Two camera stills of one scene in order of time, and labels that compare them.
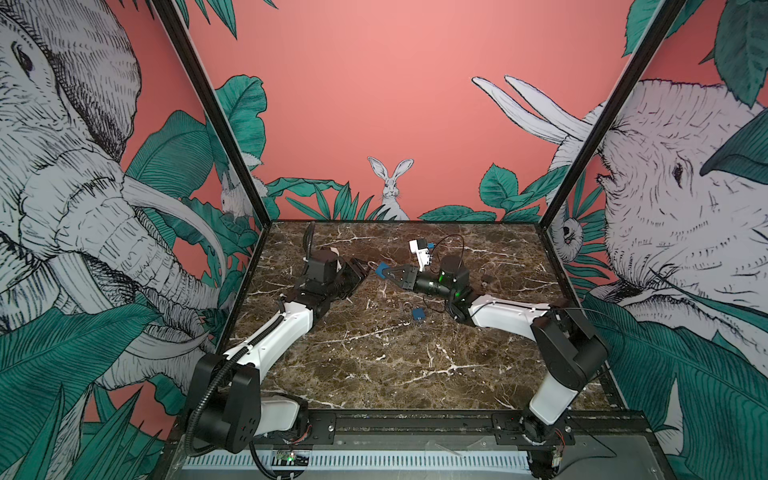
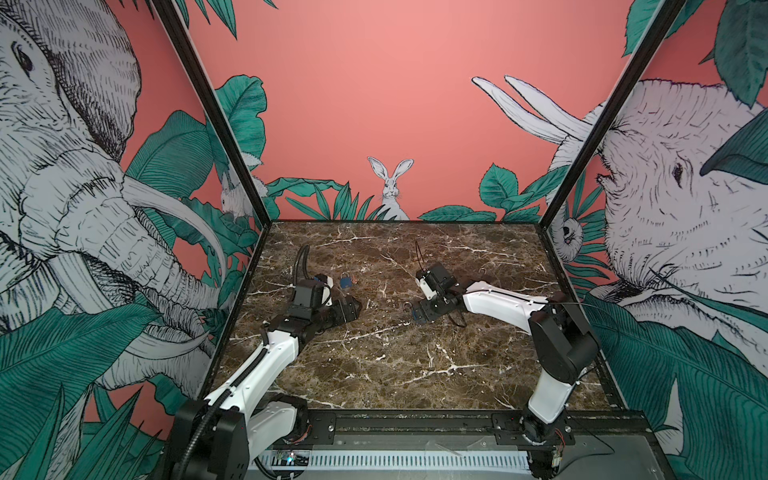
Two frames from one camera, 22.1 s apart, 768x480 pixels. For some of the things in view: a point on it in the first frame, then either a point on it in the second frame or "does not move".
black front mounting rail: (594, 427) does not move
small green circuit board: (286, 456) does not move
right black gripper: (411, 283) -> (428, 314)
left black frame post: (216, 108) does not move
